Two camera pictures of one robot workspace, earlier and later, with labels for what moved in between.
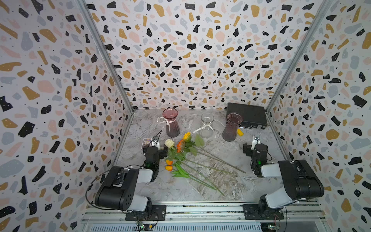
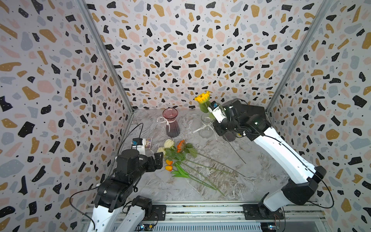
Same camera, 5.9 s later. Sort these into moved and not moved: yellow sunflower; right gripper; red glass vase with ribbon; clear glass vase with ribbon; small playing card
Moved: right gripper; yellow sunflower
Not moved: clear glass vase with ribbon; small playing card; red glass vase with ribbon
